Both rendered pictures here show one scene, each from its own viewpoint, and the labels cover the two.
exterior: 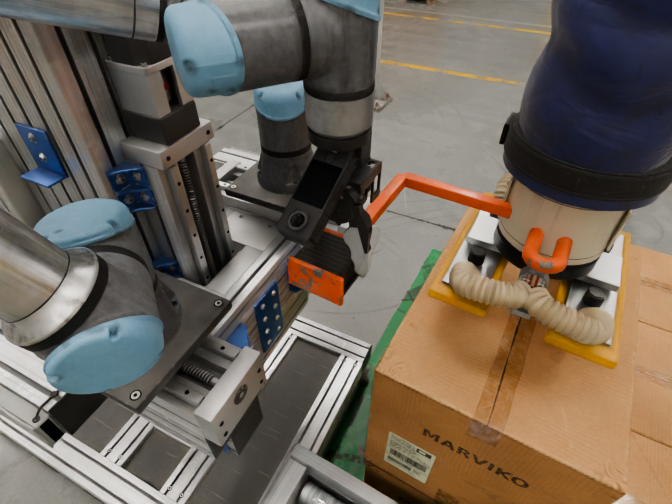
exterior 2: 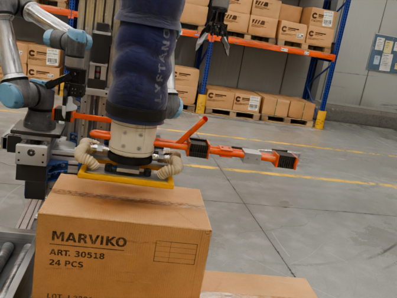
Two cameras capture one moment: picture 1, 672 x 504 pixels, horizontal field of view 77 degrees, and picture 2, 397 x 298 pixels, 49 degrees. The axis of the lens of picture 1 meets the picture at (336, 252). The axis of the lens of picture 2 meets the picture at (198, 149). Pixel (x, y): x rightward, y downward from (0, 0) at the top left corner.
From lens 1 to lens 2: 1.78 m
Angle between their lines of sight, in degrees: 52
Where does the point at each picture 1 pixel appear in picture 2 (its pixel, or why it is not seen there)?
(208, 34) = (47, 33)
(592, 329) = (77, 151)
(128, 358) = (9, 96)
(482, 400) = (61, 190)
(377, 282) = not seen: outside the picture
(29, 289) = (7, 69)
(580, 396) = (80, 207)
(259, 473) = not seen: hidden behind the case
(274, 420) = not seen: hidden behind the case
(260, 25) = (55, 34)
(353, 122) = (67, 62)
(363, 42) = (70, 43)
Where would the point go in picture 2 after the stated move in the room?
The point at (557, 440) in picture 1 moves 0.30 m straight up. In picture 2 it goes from (53, 201) to (59, 120)
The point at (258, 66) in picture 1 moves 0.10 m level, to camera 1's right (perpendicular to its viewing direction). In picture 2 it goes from (52, 41) to (60, 44)
